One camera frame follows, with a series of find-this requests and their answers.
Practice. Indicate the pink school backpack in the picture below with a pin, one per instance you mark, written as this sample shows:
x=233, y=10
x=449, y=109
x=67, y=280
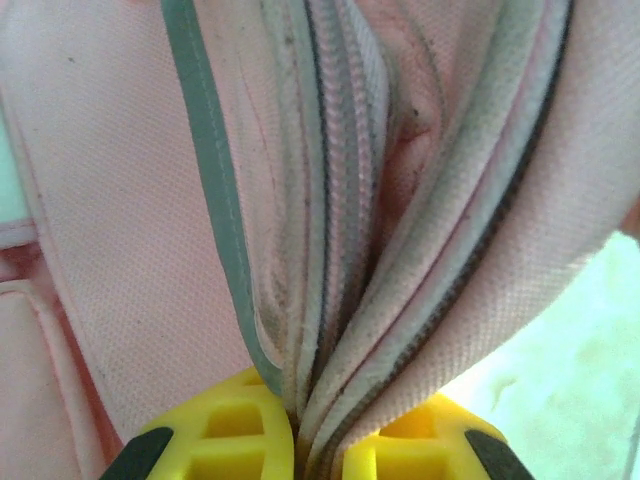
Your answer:
x=150, y=200

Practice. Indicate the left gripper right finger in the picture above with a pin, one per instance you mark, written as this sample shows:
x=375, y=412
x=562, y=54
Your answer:
x=425, y=430

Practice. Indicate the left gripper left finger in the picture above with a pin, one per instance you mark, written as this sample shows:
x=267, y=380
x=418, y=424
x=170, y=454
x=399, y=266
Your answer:
x=190, y=435

